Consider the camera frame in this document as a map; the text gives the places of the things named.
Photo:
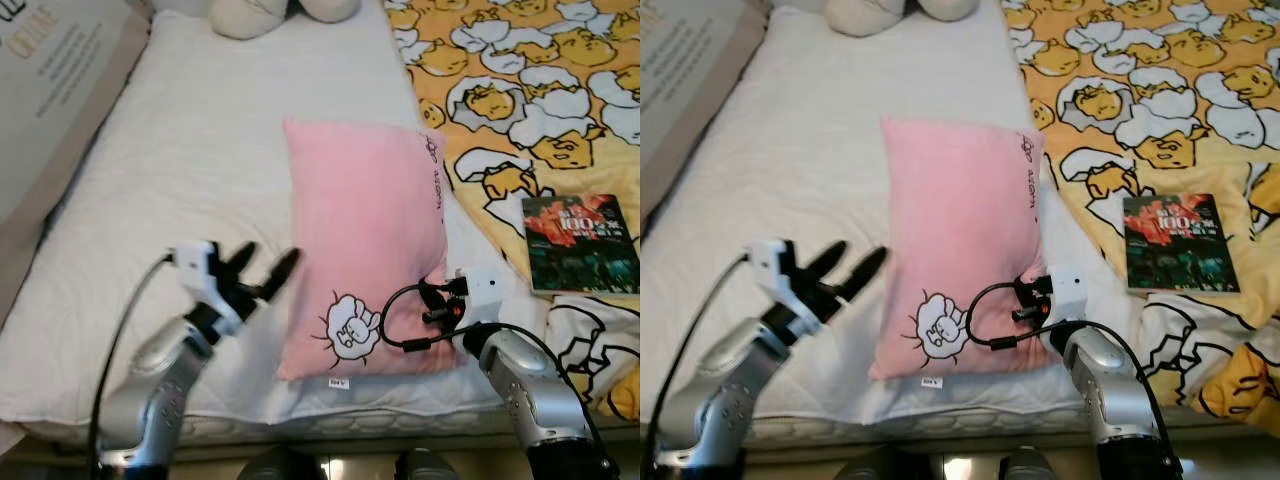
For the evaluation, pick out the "grey printed headboard panel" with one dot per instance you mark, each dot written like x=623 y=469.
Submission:
x=690 y=70
x=50 y=80

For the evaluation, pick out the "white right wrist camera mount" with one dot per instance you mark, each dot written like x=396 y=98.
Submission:
x=1070 y=292
x=485 y=295

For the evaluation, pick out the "yellow cartoon egg blanket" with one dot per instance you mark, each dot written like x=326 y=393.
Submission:
x=1140 y=100
x=520 y=100

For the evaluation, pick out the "pink pillow with fist print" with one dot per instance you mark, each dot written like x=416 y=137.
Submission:
x=950 y=220
x=360 y=220

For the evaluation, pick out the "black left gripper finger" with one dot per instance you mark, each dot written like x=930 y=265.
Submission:
x=826 y=258
x=242 y=258
x=865 y=272
x=282 y=270

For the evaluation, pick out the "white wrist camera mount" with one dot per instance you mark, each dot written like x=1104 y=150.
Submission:
x=775 y=268
x=485 y=295
x=1070 y=292
x=197 y=268

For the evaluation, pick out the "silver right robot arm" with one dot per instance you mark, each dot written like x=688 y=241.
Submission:
x=1110 y=390
x=530 y=390

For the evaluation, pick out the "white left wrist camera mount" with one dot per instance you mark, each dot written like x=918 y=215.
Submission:
x=197 y=268
x=775 y=268

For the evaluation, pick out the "grey robot right leg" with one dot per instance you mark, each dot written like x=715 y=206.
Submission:
x=1022 y=466
x=425 y=466

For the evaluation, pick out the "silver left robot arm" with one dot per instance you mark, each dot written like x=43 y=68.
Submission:
x=720 y=390
x=160 y=380

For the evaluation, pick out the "white quilted mattress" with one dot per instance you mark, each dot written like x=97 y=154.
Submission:
x=200 y=150
x=810 y=150

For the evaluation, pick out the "beige plush toy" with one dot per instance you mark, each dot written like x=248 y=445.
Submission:
x=870 y=15
x=250 y=15

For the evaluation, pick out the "dark red-green cover book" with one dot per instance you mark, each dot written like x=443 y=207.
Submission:
x=580 y=250
x=1180 y=245

